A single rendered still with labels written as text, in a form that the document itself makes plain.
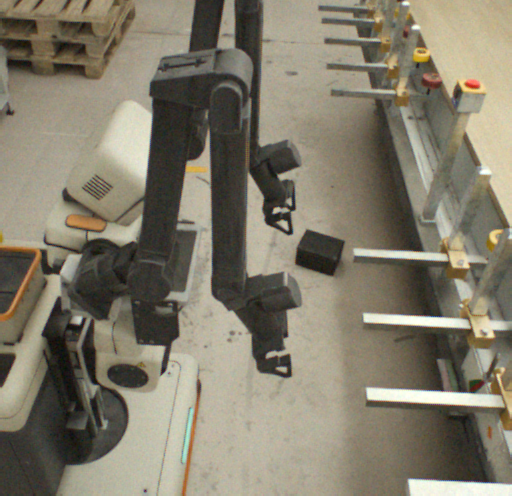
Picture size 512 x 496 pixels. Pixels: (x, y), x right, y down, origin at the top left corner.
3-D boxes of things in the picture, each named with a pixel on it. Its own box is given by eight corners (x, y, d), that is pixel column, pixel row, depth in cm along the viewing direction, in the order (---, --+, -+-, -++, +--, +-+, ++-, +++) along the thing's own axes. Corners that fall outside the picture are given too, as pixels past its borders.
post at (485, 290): (450, 359, 161) (508, 235, 130) (447, 349, 164) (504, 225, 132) (462, 360, 162) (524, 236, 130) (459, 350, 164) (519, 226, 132)
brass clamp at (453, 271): (445, 278, 165) (450, 266, 162) (436, 247, 175) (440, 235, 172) (466, 280, 165) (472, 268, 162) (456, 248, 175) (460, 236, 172)
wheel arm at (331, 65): (326, 71, 260) (327, 62, 257) (325, 68, 262) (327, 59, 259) (420, 77, 261) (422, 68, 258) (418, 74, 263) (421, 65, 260)
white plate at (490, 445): (486, 461, 132) (501, 439, 126) (459, 367, 152) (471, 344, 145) (488, 461, 132) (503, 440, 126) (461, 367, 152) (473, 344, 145)
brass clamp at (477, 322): (467, 348, 146) (473, 336, 143) (455, 308, 156) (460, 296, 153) (491, 350, 146) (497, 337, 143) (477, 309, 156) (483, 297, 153)
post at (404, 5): (379, 102, 274) (402, 2, 242) (378, 99, 277) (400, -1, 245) (386, 103, 274) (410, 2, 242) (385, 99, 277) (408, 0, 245)
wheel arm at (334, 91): (330, 98, 241) (331, 89, 238) (329, 94, 244) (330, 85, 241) (430, 104, 242) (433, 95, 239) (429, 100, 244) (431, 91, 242)
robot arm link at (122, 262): (114, 250, 102) (106, 271, 98) (157, 228, 98) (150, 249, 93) (147, 280, 106) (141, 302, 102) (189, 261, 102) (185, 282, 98)
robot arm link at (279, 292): (218, 257, 103) (213, 292, 97) (276, 239, 99) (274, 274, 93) (247, 298, 110) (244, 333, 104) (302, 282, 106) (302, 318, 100)
